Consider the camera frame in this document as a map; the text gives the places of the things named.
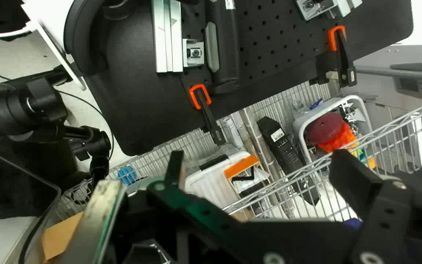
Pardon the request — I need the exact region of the small blue item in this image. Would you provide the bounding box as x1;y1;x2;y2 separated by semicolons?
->
116;164;141;188

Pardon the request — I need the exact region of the small metal corner bracket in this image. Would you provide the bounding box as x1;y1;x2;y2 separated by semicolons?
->
182;38;207;69

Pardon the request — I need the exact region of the red round toy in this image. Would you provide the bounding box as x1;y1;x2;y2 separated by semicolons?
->
305;111;355;154

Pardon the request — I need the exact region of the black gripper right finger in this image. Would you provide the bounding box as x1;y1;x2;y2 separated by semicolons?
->
328;148;409;264

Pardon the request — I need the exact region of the black camera stand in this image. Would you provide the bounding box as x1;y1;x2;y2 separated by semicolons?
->
0;65;113;185

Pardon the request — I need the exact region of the black pegboard plate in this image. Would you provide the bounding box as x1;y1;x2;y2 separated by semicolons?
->
63;0;415;157

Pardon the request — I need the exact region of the white box with orange label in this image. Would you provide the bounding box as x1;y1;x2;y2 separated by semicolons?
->
185;150;274;213

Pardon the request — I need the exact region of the small cardboard piece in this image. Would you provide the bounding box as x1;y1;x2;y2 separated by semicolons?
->
40;211;85;263

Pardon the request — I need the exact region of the orange handled black clamp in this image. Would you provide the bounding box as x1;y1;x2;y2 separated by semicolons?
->
188;82;229;147
314;25;359;91

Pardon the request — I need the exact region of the white table frame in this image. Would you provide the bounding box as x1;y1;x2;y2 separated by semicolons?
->
0;0;88;92

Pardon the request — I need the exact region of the white wire basket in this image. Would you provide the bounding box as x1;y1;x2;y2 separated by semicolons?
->
292;94;375;167

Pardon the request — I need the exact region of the black remote shaped device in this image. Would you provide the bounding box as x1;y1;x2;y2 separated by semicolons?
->
255;114;322;208

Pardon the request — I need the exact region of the black grey handle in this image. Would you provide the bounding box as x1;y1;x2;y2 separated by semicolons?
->
204;0;245;95

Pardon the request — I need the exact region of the aluminium extrusion rail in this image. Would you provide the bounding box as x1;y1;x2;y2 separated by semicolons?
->
151;0;188;75
296;0;363;22

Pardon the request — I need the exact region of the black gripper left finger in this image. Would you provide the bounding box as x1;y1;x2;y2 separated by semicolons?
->
147;150;296;264

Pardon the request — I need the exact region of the rainbow stacking toy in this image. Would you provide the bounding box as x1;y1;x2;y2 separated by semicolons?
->
349;145;378;170

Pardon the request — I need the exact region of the metal wire shelf rack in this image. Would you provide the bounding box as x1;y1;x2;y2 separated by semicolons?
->
22;79;422;264

